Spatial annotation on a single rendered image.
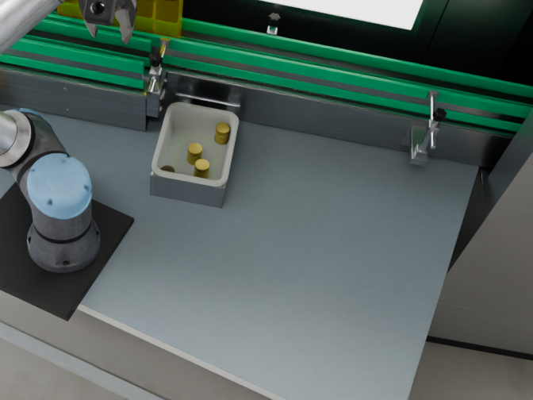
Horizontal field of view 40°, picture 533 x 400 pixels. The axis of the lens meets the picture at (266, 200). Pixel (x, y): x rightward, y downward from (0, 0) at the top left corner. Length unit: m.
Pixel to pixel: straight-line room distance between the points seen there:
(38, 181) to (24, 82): 0.43
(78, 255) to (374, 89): 0.79
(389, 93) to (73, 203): 0.80
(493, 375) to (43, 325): 1.46
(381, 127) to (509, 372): 1.08
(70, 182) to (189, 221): 0.35
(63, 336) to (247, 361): 0.97
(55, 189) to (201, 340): 0.43
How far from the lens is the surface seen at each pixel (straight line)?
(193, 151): 1.71
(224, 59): 1.75
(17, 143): 1.47
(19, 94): 1.85
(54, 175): 1.43
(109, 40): 1.76
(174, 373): 2.31
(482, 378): 2.53
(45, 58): 1.76
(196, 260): 1.61
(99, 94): 1.76
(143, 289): 1.58
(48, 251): 1.54
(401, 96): 1.79
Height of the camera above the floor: 2.14
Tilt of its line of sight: 54 degrees down
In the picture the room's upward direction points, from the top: 14 degrees clockwise
